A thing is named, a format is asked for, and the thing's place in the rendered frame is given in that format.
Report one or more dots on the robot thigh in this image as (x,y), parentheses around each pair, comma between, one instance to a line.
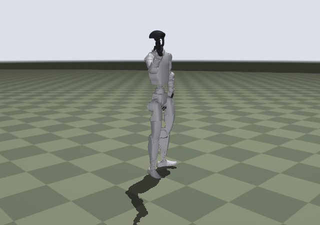
(169,116)
(155,119)

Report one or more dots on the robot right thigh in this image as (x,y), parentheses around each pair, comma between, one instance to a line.
(155,119)

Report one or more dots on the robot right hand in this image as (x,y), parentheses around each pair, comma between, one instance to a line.
(159,48)

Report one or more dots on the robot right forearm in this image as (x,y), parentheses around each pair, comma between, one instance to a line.
(156,61)

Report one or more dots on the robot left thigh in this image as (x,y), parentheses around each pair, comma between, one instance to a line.
(169,116)

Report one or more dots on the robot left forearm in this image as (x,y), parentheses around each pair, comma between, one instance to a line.
(171,88)

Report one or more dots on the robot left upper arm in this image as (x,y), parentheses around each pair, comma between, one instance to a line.
(171,74)

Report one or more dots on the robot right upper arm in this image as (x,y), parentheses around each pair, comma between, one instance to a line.
(148,59)

